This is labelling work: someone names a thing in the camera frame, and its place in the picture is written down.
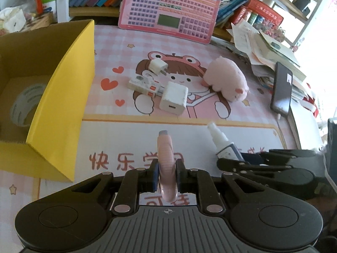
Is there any pink compact case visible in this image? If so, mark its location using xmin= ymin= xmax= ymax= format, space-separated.
xmin=157 ymin=130 xmax=177 ymax=202

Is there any yellow cardboard box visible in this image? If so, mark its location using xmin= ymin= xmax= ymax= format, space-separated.
xmin=1 ymin=20 xmax=95 ymax=182

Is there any checkered chess board box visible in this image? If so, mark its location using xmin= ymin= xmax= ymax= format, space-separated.
xmin=21 ymin=13 xmax=54 ymax=32

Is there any pink plush pig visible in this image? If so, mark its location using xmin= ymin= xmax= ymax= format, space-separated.
xmin=202 ymin=56 xmax=249 ymax=102

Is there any white spray bottle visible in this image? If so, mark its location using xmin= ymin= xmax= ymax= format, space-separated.
xmin=207 ymin=122 xmax=244 ymax=162

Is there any large white charger cube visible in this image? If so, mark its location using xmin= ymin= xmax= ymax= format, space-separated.
xmin=159 ymin=82 xmax=189 ymax=115

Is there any red box on shelf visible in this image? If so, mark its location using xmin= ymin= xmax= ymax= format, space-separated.
xmin=230 ymin=0 xmax=283 ymax=26

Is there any small white plug adapter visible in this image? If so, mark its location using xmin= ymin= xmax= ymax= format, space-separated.
xmin=148 ymin=58 xmax=168 ymax=75

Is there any black smartphone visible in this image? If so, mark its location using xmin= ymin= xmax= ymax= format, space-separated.
xmin=270 ymin=62 xmax=293 ymax=117

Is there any clear tape roll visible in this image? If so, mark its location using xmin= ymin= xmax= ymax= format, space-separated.
xmin=10 ymin=83 xmax=47 ymax=127

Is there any pink cartoon table mat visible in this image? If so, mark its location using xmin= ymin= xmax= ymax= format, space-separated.
xmin=0 ymin=23 xmax=303 ymax=206

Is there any pink keyboard toy board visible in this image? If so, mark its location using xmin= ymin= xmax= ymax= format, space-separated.
xmin=118 ymin=0 xmax=221 ymax=44

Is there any stack of papers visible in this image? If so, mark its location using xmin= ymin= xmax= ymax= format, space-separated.
xmin=230 ymin=21 xmax=314 ymax=98

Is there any tissue box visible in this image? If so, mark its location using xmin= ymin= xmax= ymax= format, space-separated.
xmin=1 ymin=7 xmax=26 ymax=33

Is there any white charging cable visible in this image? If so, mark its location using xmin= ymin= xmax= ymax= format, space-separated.
xmin=275 ymin=113 xmax=289 ymax=148

